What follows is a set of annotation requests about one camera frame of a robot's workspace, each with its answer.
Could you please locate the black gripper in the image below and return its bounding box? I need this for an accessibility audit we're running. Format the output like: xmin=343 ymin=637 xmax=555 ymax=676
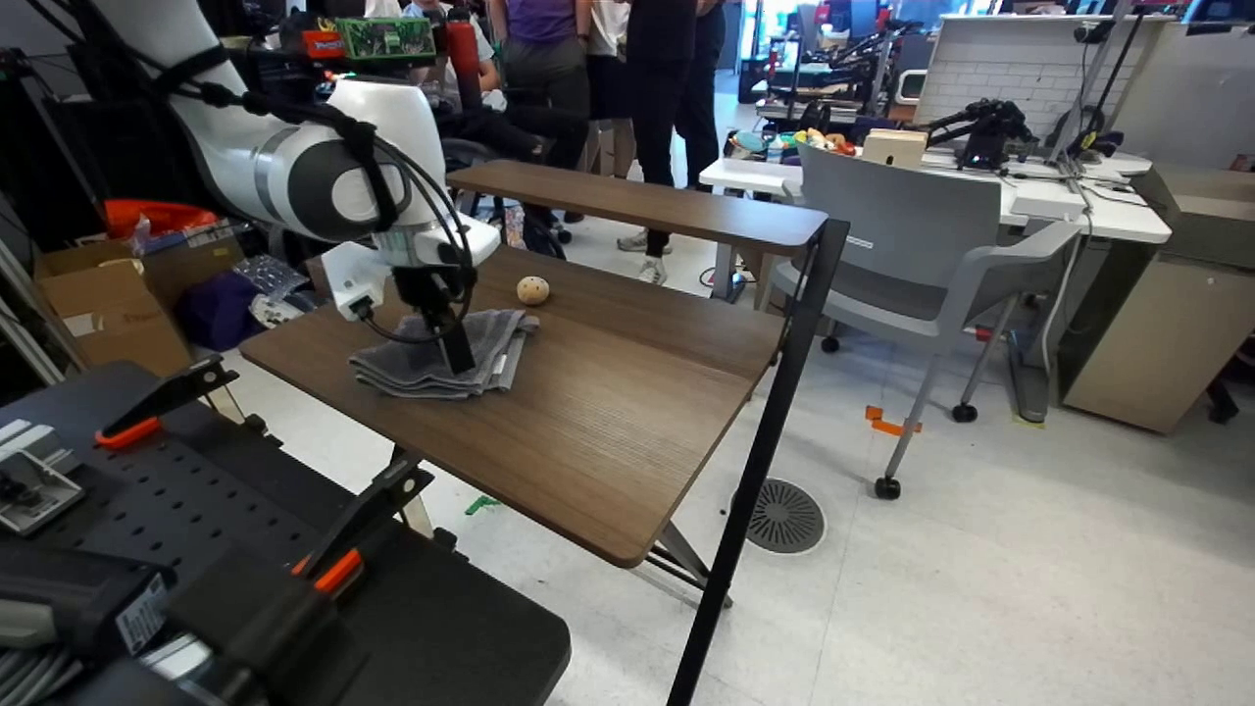
xmin=387 ymin=263 xmax=484 ymax=380

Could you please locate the grey towel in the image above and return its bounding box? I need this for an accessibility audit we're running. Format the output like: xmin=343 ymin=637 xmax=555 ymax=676
xmin=344 ymin=305 xmax=543 ymax=403

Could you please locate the brown wooden side desk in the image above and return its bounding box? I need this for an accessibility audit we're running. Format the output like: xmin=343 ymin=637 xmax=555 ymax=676
xmin=449 ymin=156 xmax=836 ymax=257

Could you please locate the dark purple bag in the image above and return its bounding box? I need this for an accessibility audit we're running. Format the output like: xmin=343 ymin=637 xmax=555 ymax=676
xmin=174 ymin=273 xmax=272 ymax=352

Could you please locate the black perforated work table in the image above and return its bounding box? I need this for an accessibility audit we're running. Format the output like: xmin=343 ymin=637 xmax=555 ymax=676
xmin=0 ymin=361 xmax=578 ymax=706

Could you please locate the person in white shirt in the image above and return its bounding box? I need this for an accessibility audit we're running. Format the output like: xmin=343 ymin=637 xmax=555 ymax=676
xmin=586 ymin=0 xmax=638 ymax=181

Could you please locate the green circuit board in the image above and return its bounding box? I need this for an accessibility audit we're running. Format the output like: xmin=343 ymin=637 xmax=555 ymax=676
xmin=343 ymin=11 xmax=438 ymax=63

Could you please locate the orange plastic object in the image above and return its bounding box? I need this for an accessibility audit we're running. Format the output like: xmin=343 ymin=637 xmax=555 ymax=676
xmin=100 ymin=195 xmax=225 ymax=242

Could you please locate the person in black t-shirt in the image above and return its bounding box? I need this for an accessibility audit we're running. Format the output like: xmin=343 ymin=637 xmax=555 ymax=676
xmin=624 ymin=0 xmax=729 ymax=288

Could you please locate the person in purple shirt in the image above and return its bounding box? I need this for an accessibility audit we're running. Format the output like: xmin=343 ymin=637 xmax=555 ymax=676
xmin=484 ymin=0 xmax=595 ymax=261

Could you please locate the large open cardboard box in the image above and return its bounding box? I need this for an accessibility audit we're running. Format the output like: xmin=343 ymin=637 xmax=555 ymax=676
xmin=36 ymin=252 xmax=199 ymax=384

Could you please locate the round floor drain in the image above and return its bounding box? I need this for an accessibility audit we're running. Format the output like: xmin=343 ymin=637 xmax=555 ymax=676
xmin=746 ymin=474 xmax=832 ymax=556

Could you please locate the orange floor tape marker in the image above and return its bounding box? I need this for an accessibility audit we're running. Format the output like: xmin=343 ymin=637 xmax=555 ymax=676
xmin=862 ymin=402 xmax=925 ymax=445

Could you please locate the small framed black plate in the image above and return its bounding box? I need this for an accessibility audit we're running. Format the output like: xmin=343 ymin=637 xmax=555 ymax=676
xmin=0 ymin=448 xmax=91 ymax=541

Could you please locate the cluttered black workbench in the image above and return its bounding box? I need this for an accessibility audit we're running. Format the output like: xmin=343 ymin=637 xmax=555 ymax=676
xmin=742 ymin=0 xmax=936 ymax=134

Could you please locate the grey office chair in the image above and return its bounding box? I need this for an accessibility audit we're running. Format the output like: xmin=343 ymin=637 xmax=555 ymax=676
xmin=780 ymin=147 xmax=1095 ymax=508

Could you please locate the small cardboard box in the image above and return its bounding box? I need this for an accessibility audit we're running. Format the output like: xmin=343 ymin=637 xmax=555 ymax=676
xmin=859 ymin=127 xmax=935 ymax=168

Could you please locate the black desk equipment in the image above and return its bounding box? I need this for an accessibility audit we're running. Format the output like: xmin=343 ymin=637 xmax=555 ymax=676
xmin=923 ymin=93 xmax=1048 ymax=176

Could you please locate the white cluttered desk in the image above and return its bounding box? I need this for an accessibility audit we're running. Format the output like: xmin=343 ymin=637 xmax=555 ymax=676
xmin=700 ymin=134 xmax=1176 ymax=305

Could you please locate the grey desk partition panel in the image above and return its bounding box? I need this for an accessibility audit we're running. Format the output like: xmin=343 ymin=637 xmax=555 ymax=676
xmin=913 ymin=11 xmax=1197 ymax=147

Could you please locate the beige desk cabinet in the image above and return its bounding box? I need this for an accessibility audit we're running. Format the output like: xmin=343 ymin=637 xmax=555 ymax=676
xmin=1061 ymin=167 xmax=1255 ymax=441

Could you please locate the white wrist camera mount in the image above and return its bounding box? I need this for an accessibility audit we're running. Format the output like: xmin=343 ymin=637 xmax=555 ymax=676
xmin=319 ymin=239 xmax=398 ymax=321

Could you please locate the black clamp orange handle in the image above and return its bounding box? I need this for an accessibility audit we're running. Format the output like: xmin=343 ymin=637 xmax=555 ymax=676
xmin=91 ymin=356 xmax=244 ymax=459
xmin=207 ymin=453 xmax=438 ymax=706

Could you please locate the black metal table frame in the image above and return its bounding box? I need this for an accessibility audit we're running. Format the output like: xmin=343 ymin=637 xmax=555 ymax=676
xmin=642 ymin=214 xmax=854 ymax=706

